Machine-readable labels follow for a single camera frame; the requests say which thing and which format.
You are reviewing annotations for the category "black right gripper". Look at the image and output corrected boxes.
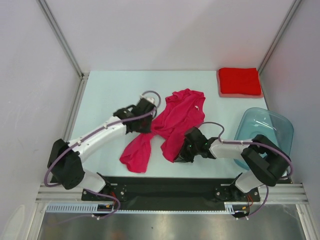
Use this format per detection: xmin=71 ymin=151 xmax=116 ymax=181
xmin=173 ymin=137 xmax=199 ymax=163

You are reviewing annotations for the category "magenta pink t shirt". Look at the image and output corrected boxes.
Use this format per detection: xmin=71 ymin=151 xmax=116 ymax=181
xmin=119 ymin=88 xmax=206 ymax=173

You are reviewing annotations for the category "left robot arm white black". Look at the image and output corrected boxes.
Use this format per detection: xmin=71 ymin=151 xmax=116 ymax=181
xmin=44 ymin=97 xmax=157 ymax=200

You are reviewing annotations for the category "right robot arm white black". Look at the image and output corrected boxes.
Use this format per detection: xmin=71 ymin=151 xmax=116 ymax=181
xmin=173 ymin=127 xmax=292 ymax=201

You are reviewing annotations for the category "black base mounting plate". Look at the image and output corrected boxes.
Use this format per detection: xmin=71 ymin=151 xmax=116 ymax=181
xmin=81 ymin=176 xmax=261 ymax=210

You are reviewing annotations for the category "teal transparent plastic bin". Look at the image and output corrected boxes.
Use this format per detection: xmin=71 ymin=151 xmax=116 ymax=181
xmin=234 ymin=107 xmax=294 ymax=155

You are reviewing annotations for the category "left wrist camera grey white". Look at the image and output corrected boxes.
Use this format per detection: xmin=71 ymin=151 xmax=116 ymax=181
xmin=144 ymin=97 xmax=155 ymax=105

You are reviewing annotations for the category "grey slotted cable duct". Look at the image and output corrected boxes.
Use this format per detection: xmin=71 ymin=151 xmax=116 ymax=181
xmin=45 ymin=202 xmax=249 ymax=216

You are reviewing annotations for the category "front aluminium frame rail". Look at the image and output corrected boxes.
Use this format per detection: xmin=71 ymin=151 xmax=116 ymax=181
xmin=36 ymin=183 xmax=309 ymax=205

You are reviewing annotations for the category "left aluminium frame post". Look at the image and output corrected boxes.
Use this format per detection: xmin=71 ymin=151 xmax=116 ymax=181
xmin=36 ymin=0 xmax=84 ymax=79

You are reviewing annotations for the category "aluminium frame post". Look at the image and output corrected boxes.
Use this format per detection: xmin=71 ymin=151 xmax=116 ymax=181
xmin=257 ymin=0 xmax=304 ymax=75
xmin=36 ymin=0 xmax=84 ymax=79

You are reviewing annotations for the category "right aluminium frame post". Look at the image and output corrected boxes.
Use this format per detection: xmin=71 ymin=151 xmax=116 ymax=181
xmin=257 ymin=0 xmax=304 ymax=75

